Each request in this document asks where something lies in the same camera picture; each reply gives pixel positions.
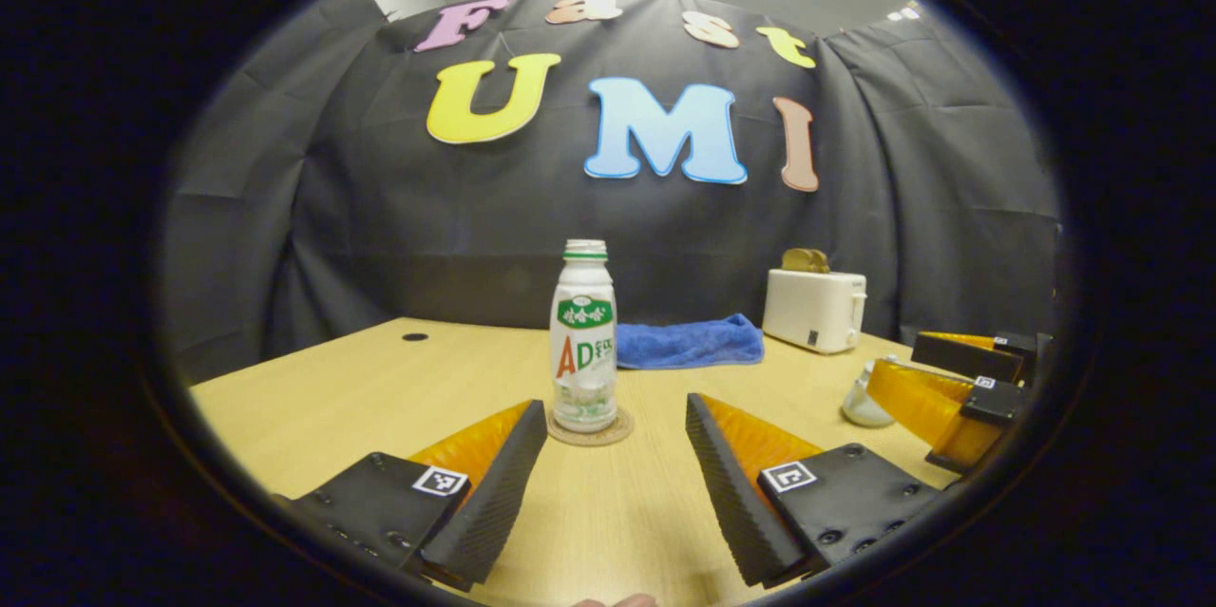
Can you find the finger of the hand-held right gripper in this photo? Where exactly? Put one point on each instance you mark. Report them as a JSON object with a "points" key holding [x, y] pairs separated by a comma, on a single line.
{"points": [[969, 355], [936, 407]]}

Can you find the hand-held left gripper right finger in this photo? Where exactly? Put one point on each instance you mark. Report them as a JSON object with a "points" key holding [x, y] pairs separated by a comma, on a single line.
{"points": [[730, 493]]}

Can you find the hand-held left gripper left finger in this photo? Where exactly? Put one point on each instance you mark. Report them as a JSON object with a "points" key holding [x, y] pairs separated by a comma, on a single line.
{"points": [[502, 483]]}

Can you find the white blue patterned teacup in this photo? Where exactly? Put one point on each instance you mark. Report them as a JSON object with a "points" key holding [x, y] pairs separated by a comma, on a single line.
{"points": [[857, 407]]}

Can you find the round cork coaster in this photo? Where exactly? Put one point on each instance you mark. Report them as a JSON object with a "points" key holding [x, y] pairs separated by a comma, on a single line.
{"points": [[622, 428]]}

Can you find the white green label water bottle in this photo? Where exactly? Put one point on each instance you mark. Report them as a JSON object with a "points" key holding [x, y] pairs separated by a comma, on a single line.
{"points": [[583, 350]]}

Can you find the blue towel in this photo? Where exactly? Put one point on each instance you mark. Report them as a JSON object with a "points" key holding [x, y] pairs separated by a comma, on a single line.
{"points": [[689, 343]]}

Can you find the white toaster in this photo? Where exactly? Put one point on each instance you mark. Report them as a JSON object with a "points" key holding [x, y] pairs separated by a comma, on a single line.
{"points": [[812, 311]]}

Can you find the bread slice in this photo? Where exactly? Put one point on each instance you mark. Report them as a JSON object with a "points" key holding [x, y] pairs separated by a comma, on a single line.
{"points": [[806, 260]]}

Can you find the black backdrop cloth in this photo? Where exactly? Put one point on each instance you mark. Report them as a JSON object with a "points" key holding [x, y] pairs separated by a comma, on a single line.
{"points": [[427, 227]]}

